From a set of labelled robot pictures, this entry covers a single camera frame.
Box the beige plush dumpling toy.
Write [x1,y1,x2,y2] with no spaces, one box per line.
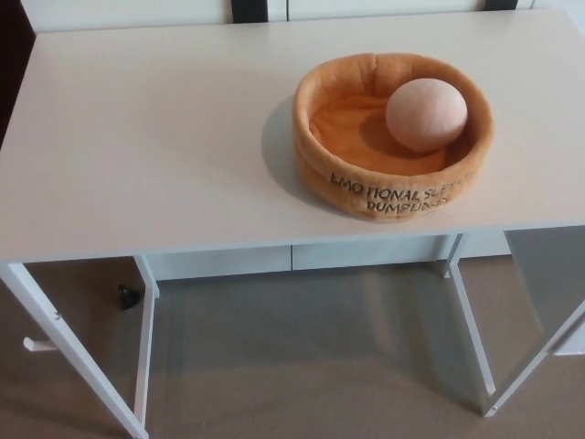
[386,77,470,155]

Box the orange round plush basket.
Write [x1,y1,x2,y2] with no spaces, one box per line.
[292,52,497,225]

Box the white table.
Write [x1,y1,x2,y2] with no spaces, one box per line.
[22,0,585,276]

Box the black rubber doorstop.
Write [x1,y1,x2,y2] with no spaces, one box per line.
[117,283,141,312]

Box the white hook peg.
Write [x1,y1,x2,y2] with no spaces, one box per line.
[22,336,54,354]

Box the dark brown door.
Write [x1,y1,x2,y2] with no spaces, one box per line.
[0,0,38,148]

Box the white metal table leg frame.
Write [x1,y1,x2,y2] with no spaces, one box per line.
[0,253,161,439]
[441,232,585,418]

